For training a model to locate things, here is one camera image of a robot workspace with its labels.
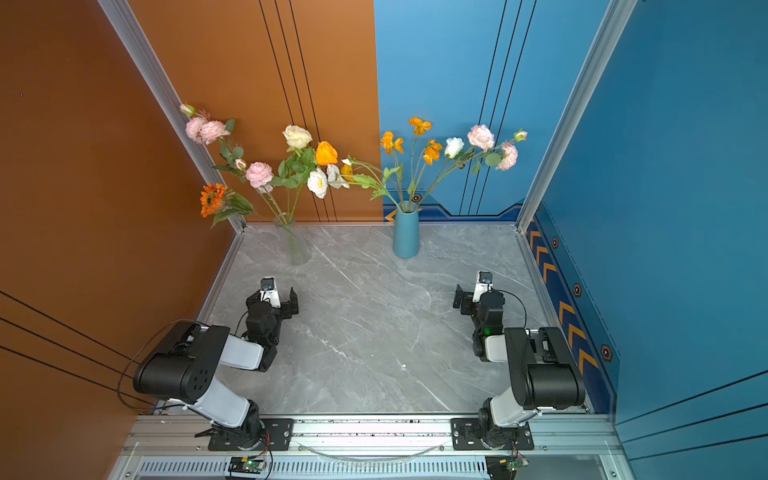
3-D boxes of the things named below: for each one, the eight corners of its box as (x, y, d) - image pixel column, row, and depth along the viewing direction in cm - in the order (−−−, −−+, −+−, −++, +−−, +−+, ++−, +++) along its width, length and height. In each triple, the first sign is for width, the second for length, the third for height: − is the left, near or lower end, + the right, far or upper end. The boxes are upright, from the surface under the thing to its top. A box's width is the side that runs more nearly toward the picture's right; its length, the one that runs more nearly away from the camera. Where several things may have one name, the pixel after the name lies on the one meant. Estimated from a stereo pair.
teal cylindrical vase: (393, 259, 112) (393, 217, 95) (393, 242, 117) (393, 200, 101) (417, 259, 112) (421, 217, 95) (416, 242, 117) (420, 200, 101)
